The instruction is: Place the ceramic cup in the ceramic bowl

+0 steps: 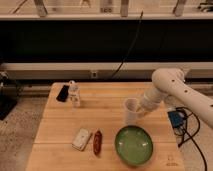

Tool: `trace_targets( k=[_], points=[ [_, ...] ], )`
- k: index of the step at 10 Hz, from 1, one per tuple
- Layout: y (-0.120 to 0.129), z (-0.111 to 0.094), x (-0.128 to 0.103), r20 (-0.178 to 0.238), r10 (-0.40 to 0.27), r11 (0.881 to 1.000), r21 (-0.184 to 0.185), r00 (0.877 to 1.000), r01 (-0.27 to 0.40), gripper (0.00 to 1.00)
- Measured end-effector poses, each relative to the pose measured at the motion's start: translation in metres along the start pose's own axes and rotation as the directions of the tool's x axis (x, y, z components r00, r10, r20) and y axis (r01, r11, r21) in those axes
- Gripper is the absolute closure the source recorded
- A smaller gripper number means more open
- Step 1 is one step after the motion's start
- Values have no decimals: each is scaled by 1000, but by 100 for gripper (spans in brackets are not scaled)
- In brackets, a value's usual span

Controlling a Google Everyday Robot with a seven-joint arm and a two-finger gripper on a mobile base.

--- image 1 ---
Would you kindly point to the red-brown sausage toy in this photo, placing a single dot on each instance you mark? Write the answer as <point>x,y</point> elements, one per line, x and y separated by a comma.
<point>97,142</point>

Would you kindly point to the small clear plastic bottle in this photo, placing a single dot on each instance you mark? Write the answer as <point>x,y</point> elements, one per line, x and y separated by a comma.
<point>74,93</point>

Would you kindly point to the green ceramic bowl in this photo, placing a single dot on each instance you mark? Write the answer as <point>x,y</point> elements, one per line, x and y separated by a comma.
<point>133,145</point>

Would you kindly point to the blue box on floor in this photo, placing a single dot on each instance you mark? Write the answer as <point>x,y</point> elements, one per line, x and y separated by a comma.
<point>175,119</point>

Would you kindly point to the translucent white cup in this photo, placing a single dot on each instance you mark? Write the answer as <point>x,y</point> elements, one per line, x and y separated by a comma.
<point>130,116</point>

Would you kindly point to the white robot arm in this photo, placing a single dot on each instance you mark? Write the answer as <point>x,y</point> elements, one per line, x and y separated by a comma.
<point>170,81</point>

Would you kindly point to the black equipment at left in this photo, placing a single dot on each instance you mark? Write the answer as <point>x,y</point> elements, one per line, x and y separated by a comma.
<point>7,103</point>

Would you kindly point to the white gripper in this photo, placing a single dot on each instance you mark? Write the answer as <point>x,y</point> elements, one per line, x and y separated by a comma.
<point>149,101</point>

